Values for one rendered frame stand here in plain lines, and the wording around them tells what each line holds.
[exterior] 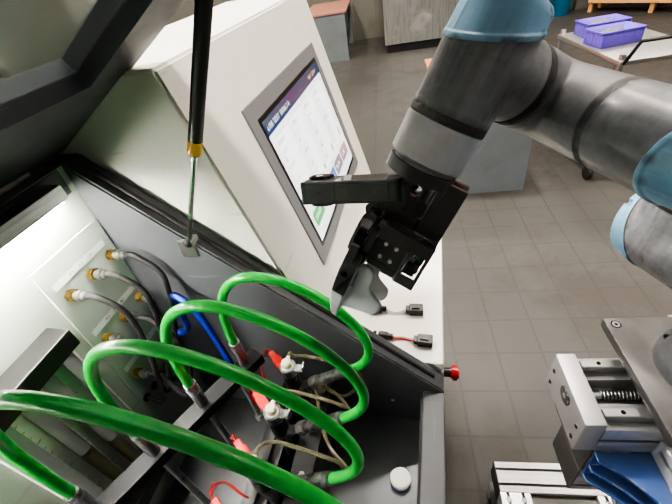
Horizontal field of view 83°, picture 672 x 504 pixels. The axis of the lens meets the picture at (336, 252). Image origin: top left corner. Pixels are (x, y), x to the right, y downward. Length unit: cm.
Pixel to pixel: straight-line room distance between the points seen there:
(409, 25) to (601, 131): 698
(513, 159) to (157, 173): 267
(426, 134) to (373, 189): 8
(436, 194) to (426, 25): 697
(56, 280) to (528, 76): 62
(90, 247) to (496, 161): 270
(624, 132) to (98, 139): 62
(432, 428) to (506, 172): 251
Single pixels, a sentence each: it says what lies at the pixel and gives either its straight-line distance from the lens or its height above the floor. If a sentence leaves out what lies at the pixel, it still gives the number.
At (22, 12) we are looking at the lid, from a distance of 36.
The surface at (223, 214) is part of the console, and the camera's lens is 62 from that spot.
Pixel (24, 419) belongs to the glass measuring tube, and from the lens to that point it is 66.
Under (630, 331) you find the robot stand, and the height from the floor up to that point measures 104.
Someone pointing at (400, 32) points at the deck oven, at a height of 30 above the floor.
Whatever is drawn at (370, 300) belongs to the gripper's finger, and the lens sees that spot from 44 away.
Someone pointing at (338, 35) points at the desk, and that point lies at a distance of 727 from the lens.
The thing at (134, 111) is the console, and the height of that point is 150.
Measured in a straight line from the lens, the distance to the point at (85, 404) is 33.
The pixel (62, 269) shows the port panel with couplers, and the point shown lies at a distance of 66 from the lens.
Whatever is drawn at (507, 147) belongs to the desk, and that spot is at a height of 36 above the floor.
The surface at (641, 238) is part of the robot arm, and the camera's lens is 75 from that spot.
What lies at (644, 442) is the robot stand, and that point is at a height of 94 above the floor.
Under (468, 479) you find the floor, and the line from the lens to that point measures 175.
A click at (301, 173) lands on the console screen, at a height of 128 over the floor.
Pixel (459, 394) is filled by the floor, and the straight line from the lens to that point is 190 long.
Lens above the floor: 164
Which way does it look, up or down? 39 degrees down
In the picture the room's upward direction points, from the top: 11 degrees counter-clockwise
